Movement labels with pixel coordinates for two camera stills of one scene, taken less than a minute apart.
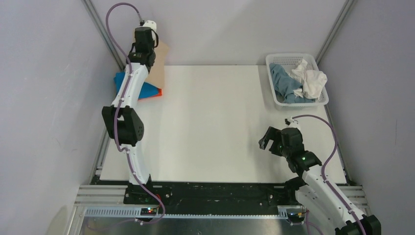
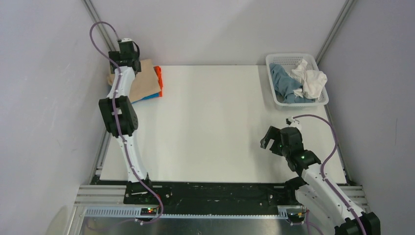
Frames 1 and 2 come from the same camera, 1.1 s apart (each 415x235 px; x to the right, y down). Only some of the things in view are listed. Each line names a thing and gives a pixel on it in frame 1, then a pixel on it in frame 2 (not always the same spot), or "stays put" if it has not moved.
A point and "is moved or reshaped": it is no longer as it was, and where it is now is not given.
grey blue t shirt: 285,85 stays put
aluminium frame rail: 110,200 stays put
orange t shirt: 160,93 → 158,70
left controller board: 149,211 stays put
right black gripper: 274,134 stays put
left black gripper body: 151,51 → 114,56
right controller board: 296,218 stays put
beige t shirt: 156,76 is moved or reshaped
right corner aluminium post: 347,7 stays put
